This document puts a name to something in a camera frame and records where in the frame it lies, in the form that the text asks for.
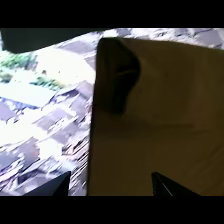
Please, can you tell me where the brown T-shirt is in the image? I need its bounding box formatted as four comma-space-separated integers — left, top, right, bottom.
87, 36, 224, 197

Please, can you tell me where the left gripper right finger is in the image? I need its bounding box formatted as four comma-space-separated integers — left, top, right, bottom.
151, 171, 202, 197

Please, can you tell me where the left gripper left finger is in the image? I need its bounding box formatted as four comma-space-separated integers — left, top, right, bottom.
23, 170, 72, 197

